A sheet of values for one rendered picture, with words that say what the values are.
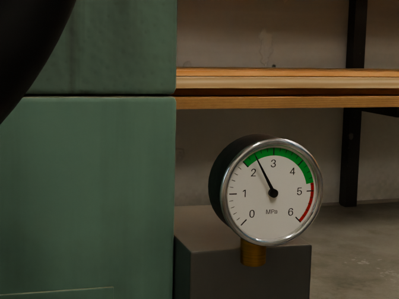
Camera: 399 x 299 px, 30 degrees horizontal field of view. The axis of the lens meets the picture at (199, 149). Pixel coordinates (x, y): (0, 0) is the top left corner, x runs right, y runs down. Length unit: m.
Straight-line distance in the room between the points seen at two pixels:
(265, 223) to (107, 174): 0.10
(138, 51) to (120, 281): 0.14
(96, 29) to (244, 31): 2.77
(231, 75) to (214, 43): 0.47
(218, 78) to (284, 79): 0.26
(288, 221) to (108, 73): 0.14
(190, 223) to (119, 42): 0.14
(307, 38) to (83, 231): 2.92
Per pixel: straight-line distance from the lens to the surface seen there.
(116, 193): 0.47
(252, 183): 0.42
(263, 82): 2.73
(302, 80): 2.79
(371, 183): 3.59
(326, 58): 3.39
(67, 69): 0.45
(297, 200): 0.43
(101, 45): 0.45
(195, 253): 0.45
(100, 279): 0.48
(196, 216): 0.53
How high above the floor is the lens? 0.75
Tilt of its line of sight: 8 degrees down
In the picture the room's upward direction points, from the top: 1 degrees clockwise
